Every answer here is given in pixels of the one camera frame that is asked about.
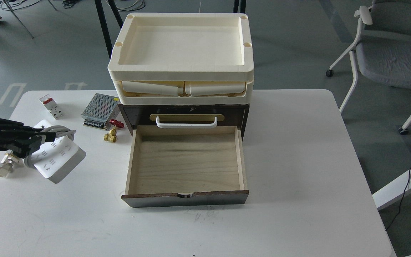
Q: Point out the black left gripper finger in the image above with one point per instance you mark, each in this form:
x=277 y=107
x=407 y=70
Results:
x=14 y=129
x=22 y=147

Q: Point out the white power strip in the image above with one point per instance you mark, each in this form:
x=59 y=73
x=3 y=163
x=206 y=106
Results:
x=54 y=160

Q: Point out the white metal pipe fitting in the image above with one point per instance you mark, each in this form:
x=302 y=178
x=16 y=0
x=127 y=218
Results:
x=8 y=163

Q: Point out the white red circuit breaker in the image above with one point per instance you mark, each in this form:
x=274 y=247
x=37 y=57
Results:
x=51 y=106

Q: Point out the grey office chair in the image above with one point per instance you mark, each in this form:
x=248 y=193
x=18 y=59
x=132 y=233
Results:
x=385 y=61

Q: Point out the white desk edge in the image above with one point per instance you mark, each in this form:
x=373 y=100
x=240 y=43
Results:
x=393 y=191

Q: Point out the metal mesh power supply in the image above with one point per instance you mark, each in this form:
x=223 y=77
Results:
x=100 y=110

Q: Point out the cream plastic tray lower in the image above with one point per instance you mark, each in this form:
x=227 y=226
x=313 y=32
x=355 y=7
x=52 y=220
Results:
x=138 y=92

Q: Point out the cream plastic tray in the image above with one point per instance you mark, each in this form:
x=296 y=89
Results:
x=183 y=47
x=138 y=92

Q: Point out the open wooden drawer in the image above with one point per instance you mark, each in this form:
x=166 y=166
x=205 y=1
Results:
x=186 y=167

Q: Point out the cream plastic tray top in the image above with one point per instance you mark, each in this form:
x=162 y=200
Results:
x=183 y=47

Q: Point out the brass valve red handle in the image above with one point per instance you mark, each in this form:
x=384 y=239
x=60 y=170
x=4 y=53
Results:
x=111 y=136

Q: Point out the white drawer handle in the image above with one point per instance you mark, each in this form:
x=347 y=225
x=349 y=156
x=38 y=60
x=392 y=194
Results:
x=186 y=125

